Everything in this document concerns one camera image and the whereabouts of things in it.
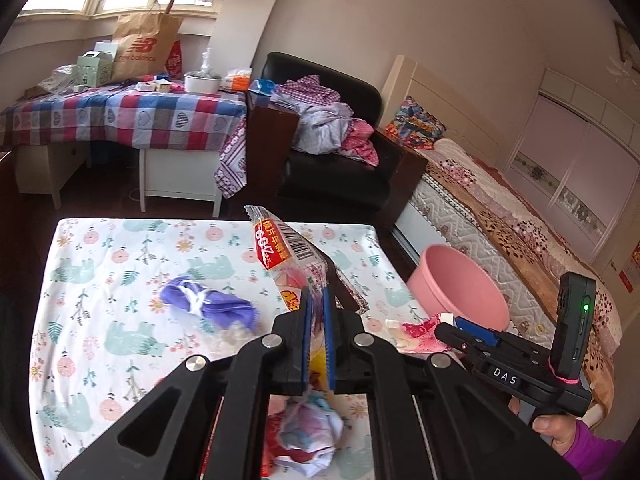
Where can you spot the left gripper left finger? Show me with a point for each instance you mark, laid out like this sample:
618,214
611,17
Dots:
206,419

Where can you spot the dark wooden cabinet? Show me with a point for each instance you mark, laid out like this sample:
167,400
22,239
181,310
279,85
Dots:
270,130

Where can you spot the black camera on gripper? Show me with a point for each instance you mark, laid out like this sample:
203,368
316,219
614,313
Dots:
576,298

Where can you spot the white foam fruit net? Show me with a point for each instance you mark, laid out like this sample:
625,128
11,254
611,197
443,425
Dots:
222,341

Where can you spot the white round container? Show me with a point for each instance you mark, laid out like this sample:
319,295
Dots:
198,84

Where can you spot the clear candy snack bag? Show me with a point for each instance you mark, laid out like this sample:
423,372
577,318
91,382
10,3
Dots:
313,288

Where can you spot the green paper gift box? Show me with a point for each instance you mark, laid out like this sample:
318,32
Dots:
94,68

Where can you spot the white wardrobe sliding doors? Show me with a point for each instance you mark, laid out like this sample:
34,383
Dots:
577,162

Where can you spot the pink plastic trash bin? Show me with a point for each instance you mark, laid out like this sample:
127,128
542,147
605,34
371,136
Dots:
448,281

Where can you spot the brown New Balance paper bag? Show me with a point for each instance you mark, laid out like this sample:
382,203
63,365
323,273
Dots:
144,41

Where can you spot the pink paper cup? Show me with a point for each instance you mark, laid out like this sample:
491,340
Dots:
419,339

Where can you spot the plaid checkered tablecloth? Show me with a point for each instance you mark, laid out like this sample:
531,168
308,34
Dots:
176,121

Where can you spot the pile of clothes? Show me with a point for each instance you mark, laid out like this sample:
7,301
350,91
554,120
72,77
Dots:
326,124

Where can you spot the red plastic snack bag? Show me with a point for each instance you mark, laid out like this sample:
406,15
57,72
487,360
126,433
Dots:
268,456

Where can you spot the black leather armchair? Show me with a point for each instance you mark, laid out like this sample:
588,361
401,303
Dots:
333,161

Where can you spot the person's right hand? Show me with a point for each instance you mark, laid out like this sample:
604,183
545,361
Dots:
559,431

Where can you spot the colourful comic pillow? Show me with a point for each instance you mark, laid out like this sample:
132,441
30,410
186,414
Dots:
414,127

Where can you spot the bed with floral blanket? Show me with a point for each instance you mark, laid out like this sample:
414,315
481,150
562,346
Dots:
462,197

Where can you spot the purple plastic bag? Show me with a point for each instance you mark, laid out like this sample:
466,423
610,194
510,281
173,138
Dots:
217,307

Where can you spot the orange tissue box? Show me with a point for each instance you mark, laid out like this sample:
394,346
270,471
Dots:
237,79

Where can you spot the floral bear tablecloth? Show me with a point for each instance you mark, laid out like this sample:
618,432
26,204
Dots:
103,339

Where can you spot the red wall calendar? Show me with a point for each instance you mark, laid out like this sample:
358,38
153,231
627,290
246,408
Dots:
630,272

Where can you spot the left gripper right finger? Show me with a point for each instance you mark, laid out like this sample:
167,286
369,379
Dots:
432,419

